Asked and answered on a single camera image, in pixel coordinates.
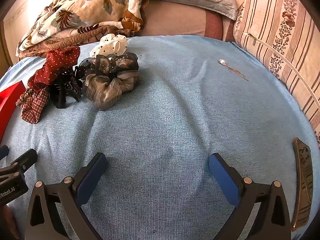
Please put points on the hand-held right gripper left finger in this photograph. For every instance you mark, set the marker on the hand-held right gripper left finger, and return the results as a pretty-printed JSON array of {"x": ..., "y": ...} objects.
[{"x": 90, "y": 177}]

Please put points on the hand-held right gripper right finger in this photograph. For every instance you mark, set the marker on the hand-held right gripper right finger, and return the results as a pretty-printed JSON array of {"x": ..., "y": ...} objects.
[{"x": 222, "y": 177}]

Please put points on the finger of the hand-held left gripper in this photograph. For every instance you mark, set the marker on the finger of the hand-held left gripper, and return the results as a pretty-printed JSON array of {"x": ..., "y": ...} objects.
[
  {"x": 25, "y": 160},
  {"x": 3, "y": 152}
]

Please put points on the red box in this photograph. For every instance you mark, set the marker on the red box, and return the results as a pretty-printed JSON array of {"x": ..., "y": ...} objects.
[{"x": 10, "y": 105}]

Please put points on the red plaid scrunchie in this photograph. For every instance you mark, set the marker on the red plaid scrunchie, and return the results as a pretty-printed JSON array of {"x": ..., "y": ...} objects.
[{"x": 33, "y": 105}]

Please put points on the black hair claw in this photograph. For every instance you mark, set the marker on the black hair claw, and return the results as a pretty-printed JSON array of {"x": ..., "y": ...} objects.
[{"x": 61, "y": 90}]

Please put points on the grey brown organza scrunchie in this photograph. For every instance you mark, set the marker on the grey brown organza scrunchie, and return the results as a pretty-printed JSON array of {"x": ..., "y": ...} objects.
[{"x": 112, "y": 87}]

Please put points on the red polka dot scrunchie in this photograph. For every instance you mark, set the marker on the red polka dot scrunchie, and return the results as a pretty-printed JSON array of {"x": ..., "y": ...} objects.
[{"x": 57, "y": 62}]

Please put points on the black sheer dotted scrunchie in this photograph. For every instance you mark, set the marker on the black sheer dotted scrunchie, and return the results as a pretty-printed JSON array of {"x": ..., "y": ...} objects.
[{"x": 107, "y": 63}]

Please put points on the white dotted scrunchie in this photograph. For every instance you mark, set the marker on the white dotted scrunchie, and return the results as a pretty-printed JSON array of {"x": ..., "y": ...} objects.
[{"x": 110, "y": 45}]

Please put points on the person's left hand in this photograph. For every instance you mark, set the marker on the person's left hand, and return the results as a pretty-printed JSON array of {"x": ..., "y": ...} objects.
[{"x": 7, "y": 221}]

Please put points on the gold patterned flat case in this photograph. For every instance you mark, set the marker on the gold patterned flat case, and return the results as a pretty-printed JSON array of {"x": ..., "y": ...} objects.
[{"x": 303, "y": 180}]

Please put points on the light blue blanket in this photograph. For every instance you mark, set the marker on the light blue blanket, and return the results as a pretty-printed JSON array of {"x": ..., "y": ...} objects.
[{"x": 165, "y": 120}]

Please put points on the striped floral pillow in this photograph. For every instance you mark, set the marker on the striped floral pillow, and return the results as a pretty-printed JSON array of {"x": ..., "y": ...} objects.
[{"x": 280, "y": 37}]

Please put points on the floral leaf quilt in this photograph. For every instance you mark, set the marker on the floral leaf quilt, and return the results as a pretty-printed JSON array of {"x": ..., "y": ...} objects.
[{"x": 82, "y": 7}]

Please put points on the pink bed sheet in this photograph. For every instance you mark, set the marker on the pink bed sheet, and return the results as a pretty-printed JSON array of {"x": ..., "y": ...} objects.
[{"x": 175, "y": 20}]

